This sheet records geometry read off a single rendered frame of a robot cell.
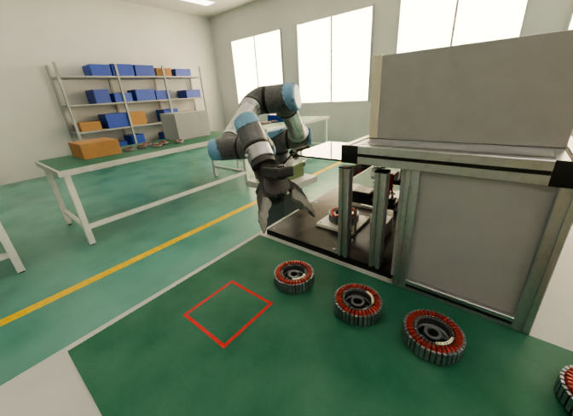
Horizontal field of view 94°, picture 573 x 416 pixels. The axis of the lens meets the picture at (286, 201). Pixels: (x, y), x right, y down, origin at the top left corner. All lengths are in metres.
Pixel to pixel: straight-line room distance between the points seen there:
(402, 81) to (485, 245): 0.41
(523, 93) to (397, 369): 0.59
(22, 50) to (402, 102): 6.91
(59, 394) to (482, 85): 1.03
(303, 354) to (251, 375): 0.11
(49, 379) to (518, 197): 0.98
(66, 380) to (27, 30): 6.86
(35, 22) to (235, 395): 7.16
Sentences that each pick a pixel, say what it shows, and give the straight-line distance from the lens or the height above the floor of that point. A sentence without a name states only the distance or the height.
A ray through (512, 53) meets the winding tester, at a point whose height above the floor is 1.29.
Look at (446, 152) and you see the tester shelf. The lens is 0.64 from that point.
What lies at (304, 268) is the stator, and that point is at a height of 0.78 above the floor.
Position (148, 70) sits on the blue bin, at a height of 1.90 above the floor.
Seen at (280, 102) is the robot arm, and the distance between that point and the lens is 1.18.
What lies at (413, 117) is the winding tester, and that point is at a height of 1.17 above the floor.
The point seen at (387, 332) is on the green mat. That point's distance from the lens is 0.68.
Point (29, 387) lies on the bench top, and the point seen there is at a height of 0.75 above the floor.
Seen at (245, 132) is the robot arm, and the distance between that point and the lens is 0.77.
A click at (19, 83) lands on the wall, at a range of 7.12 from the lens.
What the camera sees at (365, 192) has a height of 0.92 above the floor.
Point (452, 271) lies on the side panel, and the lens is 0.75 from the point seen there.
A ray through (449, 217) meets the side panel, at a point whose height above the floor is 0.97.
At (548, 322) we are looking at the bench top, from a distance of 0.86.
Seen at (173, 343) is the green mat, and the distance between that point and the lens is 0.71.
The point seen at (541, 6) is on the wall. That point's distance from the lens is 5.62.
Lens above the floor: 1.25
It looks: 22 degrees down
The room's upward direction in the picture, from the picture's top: 4 degrees counter-clockwise
